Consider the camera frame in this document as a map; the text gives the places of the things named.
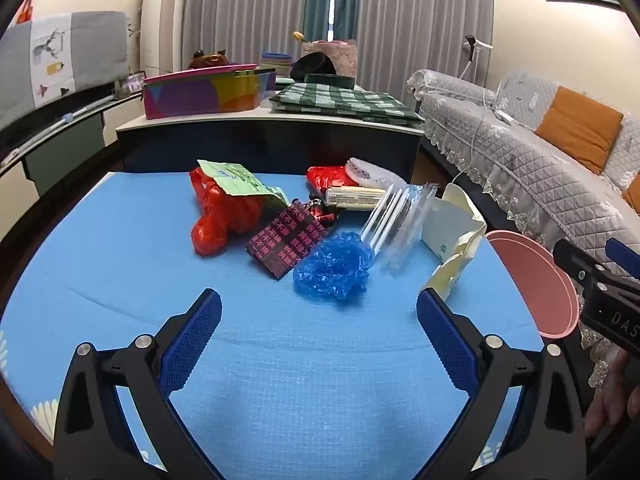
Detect pink trash bin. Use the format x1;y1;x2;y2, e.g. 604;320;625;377
486;230;579;339

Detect white crushed paper carton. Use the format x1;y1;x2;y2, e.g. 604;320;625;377
422;183;487;300

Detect clear straw packet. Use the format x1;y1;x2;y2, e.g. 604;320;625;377
360;183;438;273

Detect white foam net sleeve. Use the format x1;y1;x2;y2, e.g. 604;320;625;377
345;157;408;190

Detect blue plastic bag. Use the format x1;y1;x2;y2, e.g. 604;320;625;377
293;232;374;301

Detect beige tissue pack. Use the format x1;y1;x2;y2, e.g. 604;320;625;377
324;186;385;211

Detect large red plastic bag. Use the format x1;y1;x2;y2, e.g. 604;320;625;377
189;168;265;257

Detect black red snack wrapper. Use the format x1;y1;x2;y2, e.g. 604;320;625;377
305;197;337;229

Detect green snack pouch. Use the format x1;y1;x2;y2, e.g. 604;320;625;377
198;159;291;209

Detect person right hand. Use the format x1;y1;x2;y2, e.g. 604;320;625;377
584;349;639;438

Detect orange cushion far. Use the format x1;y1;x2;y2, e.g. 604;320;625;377
623;172;640;214

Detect orange cushion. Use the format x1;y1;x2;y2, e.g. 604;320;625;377
536;86;624;176
623;172;640;214

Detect orange cushion near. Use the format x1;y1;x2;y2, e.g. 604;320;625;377
536;86;624;176

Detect grey quilted sofa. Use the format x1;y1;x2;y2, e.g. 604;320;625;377
406;67;640;391

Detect blue table mat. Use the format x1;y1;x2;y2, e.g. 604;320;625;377
0;171;546;480

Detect green checkered cloth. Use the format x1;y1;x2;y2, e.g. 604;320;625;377
269;82;424;127

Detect small red plastic bag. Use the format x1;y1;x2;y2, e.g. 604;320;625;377
306;166;358;194

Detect grey curtain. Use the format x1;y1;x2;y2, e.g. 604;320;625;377
176;0;494;98

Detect pink lace basket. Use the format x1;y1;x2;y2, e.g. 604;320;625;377
302;39;358;79

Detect dark cabinet with white top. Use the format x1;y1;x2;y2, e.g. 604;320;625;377
116;107;423;181

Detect black bag with green band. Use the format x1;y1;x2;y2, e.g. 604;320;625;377
290;52;355;90

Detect stacked plastic bowls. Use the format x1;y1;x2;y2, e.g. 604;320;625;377
259;52;293;77

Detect teal curtain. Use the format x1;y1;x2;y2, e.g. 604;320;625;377
303;0;358;41

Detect colourful storage box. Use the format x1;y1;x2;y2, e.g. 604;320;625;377
142;64;277;119

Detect grey covered television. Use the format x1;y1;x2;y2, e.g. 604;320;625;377
1;11;129;128

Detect white power cable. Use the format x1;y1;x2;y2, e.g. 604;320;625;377
447;49;516;187

